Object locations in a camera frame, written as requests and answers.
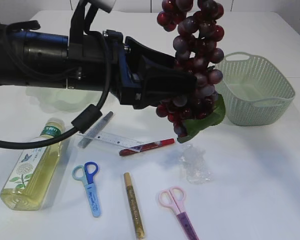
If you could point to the clear plastic ruler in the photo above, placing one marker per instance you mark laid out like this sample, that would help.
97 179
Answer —
120 141

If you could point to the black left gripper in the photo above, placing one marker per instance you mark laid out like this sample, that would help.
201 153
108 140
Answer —
159 81

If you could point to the pink capped scissors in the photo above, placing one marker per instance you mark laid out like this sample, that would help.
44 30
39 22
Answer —
174 199

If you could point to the yellow tea bottle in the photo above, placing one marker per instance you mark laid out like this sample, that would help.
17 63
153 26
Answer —
28 183

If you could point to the green woven plastic basket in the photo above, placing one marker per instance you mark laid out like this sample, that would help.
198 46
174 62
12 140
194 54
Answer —
254 90

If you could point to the blue capped scissors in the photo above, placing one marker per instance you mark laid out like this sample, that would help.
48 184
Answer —
87 180

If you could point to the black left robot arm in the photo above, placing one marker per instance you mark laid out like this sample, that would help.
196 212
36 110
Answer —
139 77

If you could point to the artificial red grape bunch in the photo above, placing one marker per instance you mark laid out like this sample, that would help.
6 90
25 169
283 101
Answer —
196 53

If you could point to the clear plastic sheet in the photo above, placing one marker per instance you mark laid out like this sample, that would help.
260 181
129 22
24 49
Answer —
196 169

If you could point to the red marker pen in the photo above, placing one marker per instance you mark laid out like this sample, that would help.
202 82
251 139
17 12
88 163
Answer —
145 147

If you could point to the green scalloped glass plate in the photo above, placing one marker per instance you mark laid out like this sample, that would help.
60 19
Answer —
53 100

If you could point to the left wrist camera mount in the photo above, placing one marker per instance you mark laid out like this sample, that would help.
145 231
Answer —
83 17

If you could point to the gold glitter marker pen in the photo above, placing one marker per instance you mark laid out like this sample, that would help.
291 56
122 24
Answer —
133 206

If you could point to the grey marker pen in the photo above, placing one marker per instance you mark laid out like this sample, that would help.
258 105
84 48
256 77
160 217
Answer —
100 125

